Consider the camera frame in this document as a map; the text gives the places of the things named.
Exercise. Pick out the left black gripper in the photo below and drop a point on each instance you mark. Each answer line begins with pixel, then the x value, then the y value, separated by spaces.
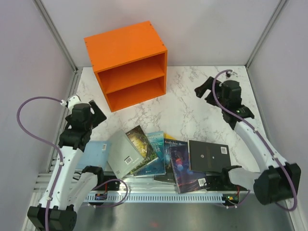
pixel 98 117

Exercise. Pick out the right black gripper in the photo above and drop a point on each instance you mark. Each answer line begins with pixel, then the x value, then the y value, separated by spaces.
pixel 200 90

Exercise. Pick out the grey book with barcode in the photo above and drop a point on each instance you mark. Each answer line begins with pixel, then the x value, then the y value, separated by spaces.
pixel 123 155

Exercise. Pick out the green fantasy cover book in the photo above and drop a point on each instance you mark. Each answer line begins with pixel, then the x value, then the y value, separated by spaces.
pixel 142 144

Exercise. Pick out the teal ocean cover book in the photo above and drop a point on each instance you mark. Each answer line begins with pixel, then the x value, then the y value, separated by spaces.
pixel 157 164

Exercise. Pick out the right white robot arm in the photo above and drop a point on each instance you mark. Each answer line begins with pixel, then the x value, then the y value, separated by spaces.
pixel 277 180

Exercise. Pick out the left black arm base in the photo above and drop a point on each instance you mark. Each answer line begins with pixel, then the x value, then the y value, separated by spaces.
pixel 111 186

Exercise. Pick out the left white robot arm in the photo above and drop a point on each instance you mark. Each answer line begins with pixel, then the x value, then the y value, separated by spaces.
pixel 57 209

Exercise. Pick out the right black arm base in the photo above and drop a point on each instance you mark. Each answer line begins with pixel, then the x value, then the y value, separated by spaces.
pixel 217 182

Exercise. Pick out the light blue thin book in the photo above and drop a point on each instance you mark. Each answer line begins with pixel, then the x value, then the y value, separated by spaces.
pixel 96 154

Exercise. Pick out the yellow book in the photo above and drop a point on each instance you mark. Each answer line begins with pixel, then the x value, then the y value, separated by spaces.
pixel 166 136

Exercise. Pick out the orange wooden shelf box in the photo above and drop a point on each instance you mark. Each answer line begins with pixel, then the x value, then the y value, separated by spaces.
pixel 130 64

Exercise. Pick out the black book with barcode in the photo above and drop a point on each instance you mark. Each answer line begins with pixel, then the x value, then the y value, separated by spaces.
pixel 208 157

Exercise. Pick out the purple nebula cover book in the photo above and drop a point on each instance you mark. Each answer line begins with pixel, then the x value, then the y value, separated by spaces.
pixel 186 180

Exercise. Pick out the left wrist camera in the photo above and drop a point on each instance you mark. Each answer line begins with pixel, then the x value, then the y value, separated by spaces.
pixel 73 100

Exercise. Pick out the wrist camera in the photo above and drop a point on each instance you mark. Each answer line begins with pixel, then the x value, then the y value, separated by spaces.
pixel 73 100
pixel 231 74

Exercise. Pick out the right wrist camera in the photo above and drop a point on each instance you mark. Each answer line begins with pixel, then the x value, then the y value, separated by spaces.
pixel 231 74

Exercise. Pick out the aluminium frame rail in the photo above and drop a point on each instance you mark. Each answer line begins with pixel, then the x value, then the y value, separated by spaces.
pixel 139 185

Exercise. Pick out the white slotted cable duct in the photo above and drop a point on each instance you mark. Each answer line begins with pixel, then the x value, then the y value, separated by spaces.
pixel 116 197

